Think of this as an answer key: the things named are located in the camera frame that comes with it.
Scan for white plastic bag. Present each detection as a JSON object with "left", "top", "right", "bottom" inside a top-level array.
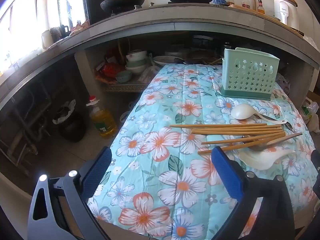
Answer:
[{"left": 301, "top": 98, "right": 320, "bottom": 133}]

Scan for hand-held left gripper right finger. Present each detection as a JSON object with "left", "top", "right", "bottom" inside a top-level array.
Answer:
[{"left": 211, "top": 146, "right": 295, "bottom": 240}]

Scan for floral turquoise blanket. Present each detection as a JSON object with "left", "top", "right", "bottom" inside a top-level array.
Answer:
[{"left": 86, "top": 64, "right": 316, "bottom": 240}]

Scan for perforated metal shelf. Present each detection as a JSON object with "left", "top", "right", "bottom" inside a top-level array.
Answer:
[{"left": 100, "top": 81, "right": 151, "bottom": 93}]

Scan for yellow cooking oil bottle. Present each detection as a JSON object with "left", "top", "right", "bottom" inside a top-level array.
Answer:
[{"left": 86, "top": 96, "right": 118, "bottom": 139}]

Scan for red snack packets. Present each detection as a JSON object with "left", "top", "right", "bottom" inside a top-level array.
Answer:
[{"left": 94, "top": 52, "right": 121, "bottom": 83}]

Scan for white plate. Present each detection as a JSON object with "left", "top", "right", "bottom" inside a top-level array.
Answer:
[{"left": 153, "top": 55, "right": 186, "bottom": 67}]

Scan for grey kitchen counter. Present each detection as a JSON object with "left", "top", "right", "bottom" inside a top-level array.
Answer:
[{"left": 0, "top": 4, "right": 320, "bottom": 110}]

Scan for stack of white bowls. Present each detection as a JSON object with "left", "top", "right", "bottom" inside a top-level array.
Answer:
[{"left": 125, "top": 50, "right": 148, "bottom": 74}]

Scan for white mug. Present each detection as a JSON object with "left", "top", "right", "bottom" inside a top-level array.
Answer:
[{"left": 41, "top": 29, "right": 53, "bottom": 49}]

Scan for green bowl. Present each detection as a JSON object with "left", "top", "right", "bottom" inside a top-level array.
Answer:
[{"left": 115, "top": 70, "right": 132, "bottom": 83}]

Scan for black trash bin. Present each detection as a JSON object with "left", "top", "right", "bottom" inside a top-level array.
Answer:
[{"left": 52, "top": 99, "right": 87, "bottom": 143}]

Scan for white kitchen appliance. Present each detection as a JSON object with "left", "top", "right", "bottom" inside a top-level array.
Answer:
[{"left": 273, "top": 0, "right": 299, "bottom": 29}]

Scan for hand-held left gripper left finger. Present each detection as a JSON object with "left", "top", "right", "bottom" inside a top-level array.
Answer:
[{"left": 27, "top": 146, "right": 112, "bottom": 240}]

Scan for dark mug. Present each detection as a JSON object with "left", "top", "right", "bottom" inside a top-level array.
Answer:
[{"left": 50, "top": 25, "right": 69, "bottom": 42}]

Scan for window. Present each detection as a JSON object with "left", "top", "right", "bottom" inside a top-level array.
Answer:
[{"left": 0, "top": 0, "right": 60, "bottom": 75}]

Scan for green plastic utensil holder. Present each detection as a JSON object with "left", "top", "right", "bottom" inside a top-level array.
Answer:
[{"left": 220, "top": 47, "right": 280, "bottom": 101}]

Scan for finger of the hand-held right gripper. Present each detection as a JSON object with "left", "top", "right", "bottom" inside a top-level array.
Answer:
[{"left": 311, "top": 149, "right": 320, "bottom": 180}]

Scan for pile of wooden chopsticks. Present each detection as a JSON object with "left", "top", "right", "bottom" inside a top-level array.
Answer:
[{"left": 169, "top": 123, "right": 287, "bottom": 155}]

